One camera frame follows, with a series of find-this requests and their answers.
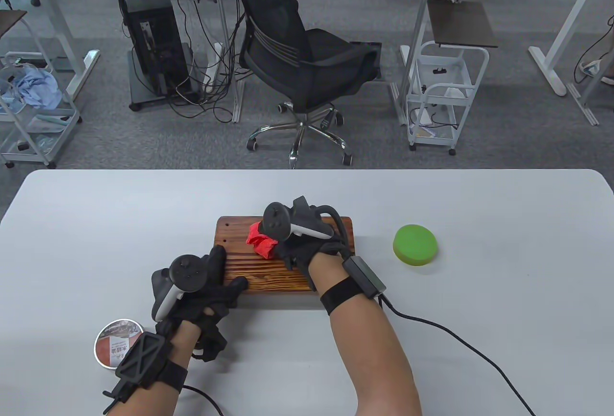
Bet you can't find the black computer tower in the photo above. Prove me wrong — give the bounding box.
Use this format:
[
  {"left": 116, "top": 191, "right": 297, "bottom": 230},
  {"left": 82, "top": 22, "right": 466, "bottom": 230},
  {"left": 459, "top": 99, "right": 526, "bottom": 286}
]
[{"left": 124, "top": 2, "right": 191, "bottom": 98}]

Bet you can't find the red cloth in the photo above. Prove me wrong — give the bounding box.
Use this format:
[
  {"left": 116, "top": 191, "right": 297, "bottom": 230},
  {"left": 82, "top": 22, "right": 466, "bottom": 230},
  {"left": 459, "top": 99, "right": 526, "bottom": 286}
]
[{"left": 246, "top": 223, "right": 279, "bottom": 260}]

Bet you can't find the black box wrist camera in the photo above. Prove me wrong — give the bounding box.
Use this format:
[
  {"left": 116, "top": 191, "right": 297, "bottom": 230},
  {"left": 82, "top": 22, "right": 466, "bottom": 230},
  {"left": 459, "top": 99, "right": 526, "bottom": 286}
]
[{"left": 342, "top": 256, "right": 387, "bottom": 299}]

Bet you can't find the person's left hand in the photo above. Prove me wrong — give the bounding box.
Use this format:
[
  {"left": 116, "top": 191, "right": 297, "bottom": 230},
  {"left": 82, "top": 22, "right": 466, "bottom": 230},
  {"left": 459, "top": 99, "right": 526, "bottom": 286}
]
[{"left": 154, "top": 246, "right": 249, "bottom": 363}]

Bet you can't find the black lattice wrist mount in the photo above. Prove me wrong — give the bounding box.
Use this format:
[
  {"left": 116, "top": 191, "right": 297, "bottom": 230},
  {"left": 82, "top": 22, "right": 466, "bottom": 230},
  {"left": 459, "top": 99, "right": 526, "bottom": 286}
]
[{"left": 102, "top": 332, "right": 174, "bottom": 414}]

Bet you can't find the green round sponge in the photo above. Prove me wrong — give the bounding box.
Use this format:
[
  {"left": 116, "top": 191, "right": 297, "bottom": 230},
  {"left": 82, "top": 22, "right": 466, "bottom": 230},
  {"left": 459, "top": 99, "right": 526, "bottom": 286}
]
[{"left": 392, "top": 224, "right": 438, "bottom": 268}]

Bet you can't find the person's left forearm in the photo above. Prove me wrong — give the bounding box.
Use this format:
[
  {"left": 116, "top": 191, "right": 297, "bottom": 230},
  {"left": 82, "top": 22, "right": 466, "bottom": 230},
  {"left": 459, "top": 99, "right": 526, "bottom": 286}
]
[{"left": 120, "top": 325, "right": 202, "bottom": 416}]

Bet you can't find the brown wooden stool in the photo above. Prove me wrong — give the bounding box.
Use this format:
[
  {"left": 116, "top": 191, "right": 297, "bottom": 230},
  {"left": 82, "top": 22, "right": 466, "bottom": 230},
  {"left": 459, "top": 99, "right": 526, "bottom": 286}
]
[{"left": 213, "top": 216, "right": 355, "bottom": 294}]

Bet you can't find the black wrist strap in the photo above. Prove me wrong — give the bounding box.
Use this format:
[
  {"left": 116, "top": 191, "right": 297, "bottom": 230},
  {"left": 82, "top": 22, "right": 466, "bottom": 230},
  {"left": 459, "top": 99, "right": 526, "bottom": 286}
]
[
  {"left": 153, "top": 361, "right": 189, "bottom": 392},
  {"left": 320, "top": 278, "right": 365, "bottom": 316}
]

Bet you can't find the grey rolling computer stand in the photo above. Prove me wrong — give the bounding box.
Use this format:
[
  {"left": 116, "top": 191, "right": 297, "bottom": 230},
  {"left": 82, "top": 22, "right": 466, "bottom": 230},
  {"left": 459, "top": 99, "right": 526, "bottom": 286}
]
[{"left": 102, "top": 0, "right": 198, "bottom": 112}]

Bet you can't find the person's right hand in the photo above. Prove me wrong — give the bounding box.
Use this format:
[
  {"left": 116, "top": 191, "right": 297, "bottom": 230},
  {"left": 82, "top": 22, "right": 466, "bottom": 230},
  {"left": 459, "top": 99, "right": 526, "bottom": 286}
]
[{"left": 272, "top": 238, "right": 349, "bottom": 292}]

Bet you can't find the white wire rolling cart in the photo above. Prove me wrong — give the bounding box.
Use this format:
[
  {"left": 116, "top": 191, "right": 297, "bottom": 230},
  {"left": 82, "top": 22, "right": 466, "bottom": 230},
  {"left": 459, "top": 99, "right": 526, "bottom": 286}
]
[{"left": 0, "top": 51, "right": 83, "bottom": 169}]

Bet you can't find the white power strip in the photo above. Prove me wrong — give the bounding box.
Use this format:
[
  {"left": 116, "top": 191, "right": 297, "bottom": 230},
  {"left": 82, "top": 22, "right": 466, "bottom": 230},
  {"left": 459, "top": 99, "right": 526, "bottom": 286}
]
[{"left": 201, "top": 42, "right": 224, "bottom": 86}]

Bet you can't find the light blue cloth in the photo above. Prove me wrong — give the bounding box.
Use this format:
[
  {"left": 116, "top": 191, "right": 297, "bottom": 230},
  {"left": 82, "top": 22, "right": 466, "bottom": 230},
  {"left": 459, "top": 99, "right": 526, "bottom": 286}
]
[{"left": 0, "top": 67, "right": 63, "bottom": 113}]

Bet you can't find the black mesh office chair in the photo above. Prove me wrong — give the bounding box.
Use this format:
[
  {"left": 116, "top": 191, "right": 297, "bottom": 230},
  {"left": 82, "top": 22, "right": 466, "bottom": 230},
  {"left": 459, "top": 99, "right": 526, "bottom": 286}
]
[{"left": 220, "top": 0, "right": 380, "bottom": 167}]

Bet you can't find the round silver wood wax tin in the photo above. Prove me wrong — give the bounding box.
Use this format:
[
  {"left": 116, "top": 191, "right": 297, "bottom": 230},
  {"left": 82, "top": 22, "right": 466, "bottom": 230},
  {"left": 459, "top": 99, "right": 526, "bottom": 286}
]
[{"left": 94, "top": 319, "right": 144, "bottom": 369}]

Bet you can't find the dark brown side table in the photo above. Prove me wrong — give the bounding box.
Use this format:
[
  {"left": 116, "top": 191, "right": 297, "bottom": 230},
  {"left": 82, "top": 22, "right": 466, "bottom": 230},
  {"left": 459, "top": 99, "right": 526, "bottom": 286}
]
[{"left": 0, "top": 10, "right": 28, "bottom": 40}]

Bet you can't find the black and white controller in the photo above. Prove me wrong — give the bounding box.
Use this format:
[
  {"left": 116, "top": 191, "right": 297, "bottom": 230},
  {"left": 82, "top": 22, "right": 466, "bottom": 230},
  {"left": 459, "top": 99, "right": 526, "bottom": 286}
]
[
  {"left": 151, "top": 255, "right": 207, "bottom": 323},
  {"left": 263, "top": 196, "right": 344, "bottom": 253}
]

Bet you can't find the black cable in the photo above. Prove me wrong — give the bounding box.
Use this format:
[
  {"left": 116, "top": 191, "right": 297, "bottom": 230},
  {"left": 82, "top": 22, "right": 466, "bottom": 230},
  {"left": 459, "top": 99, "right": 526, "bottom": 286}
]
[
  {"left": 181, "top": 385, "right": 224, "bottom": 416},
  {"left": 377, "top": 294, "right": 535, "bottom": 416}
]

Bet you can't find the dark brown board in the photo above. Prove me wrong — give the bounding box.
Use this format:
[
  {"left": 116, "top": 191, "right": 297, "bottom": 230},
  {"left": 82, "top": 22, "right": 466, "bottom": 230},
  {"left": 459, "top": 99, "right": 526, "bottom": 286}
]
[{"left": 426, "top": 0, "right": 499, "bottom": 49}]

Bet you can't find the black floor box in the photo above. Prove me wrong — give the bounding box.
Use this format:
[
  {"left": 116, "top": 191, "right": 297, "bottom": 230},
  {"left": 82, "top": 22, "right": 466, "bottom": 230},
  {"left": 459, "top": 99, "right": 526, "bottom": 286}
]
[{"left": 350, "top": 41, "right": 384, "bottom": 82}]

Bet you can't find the tangle of black floor cables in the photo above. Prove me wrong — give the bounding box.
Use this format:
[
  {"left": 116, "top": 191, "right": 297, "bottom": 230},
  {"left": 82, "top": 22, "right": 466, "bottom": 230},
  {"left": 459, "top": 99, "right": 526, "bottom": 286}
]
[{"left": 165, "top": 0, "right": 252, "bottom": 124}]

